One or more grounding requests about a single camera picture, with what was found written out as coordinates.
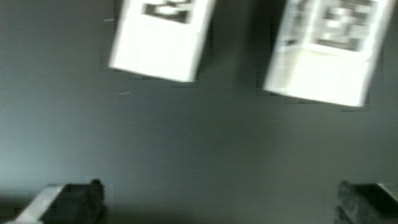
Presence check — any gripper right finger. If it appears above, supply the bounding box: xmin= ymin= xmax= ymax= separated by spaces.
xmin=335 ymin=181 xmax=398 ymax=224

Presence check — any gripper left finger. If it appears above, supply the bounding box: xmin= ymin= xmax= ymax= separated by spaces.
xmin=12 ymin=179 xmax=109 ymax=224

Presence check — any white leg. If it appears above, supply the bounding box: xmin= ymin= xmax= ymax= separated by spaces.
xmin=264 ymin=0 xmax=398 ymax=107
xmin=109 ymin=0 xmax=218 ymax=82

